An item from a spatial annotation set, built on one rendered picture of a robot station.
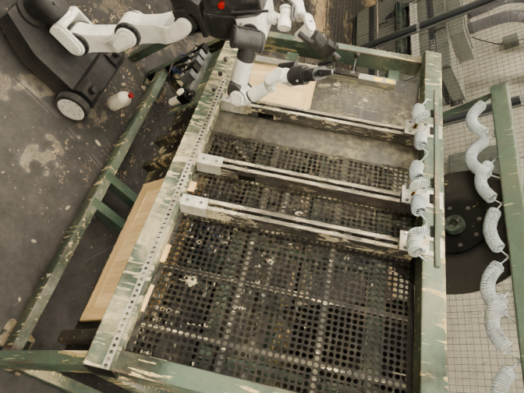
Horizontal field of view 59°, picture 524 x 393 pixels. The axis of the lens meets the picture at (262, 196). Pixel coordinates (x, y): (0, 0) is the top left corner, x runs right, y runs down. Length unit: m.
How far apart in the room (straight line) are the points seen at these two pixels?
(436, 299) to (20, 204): 2.10
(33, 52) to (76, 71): 0.26
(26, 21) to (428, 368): 2.57
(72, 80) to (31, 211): 0.79
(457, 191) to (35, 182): 2.38
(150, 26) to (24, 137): 0.93
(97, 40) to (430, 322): 2.20
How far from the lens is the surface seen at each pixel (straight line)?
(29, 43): 2.89
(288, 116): 2.54
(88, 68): 3.04
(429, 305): 2.00
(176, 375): 1.83
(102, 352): 1.91
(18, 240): 2.72
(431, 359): 1.92
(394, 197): 2.27
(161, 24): 2.58
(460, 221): 2.69
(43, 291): 2.56
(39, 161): 2.87
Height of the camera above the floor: 2.39
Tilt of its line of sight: 33 degrees down
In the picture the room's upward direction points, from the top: 77 degrees clockwise
